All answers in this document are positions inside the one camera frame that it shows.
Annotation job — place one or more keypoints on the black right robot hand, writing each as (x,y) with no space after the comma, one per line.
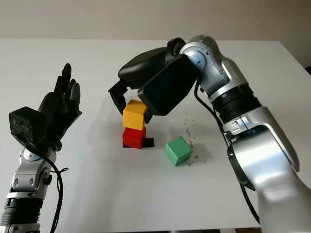
(143,68)

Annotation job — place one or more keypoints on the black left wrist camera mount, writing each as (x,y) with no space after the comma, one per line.
(26,126)

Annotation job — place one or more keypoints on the black tape strip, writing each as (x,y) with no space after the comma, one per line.
(149,143)

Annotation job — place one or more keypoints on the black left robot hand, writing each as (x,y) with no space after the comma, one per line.
(60,109)

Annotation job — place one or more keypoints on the green cube block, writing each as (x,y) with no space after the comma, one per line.
(178,150)

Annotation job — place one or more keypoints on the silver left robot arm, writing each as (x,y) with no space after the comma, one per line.
(26,179)

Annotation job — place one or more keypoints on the red cube block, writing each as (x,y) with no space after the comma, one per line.
(132,139)

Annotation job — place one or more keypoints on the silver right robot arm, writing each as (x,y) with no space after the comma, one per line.
(255,136)

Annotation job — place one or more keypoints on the yellow cube block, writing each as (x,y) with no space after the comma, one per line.
(133,116)

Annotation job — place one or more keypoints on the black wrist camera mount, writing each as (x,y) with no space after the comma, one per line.
(26,126)
(167,87)

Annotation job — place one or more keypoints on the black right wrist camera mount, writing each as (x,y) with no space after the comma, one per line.
(167,87)

